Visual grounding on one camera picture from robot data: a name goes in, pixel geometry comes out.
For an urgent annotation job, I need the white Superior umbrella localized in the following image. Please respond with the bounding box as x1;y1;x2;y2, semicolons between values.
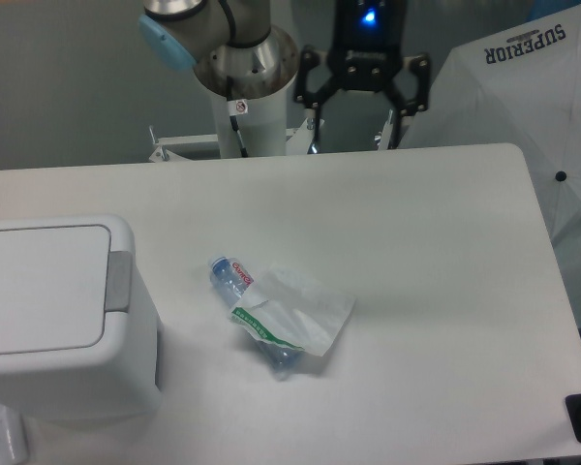
401;4;581;241

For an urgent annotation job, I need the white push-lid trash can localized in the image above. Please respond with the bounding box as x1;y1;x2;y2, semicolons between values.
0;214;163;421

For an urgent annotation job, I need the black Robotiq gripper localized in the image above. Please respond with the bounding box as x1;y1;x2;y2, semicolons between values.
293;0;431;151

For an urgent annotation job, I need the clear plastic water bottle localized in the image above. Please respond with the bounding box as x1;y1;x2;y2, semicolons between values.
209;256;303;380

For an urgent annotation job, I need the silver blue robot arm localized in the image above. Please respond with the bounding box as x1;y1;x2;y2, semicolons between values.
138;1;431;158

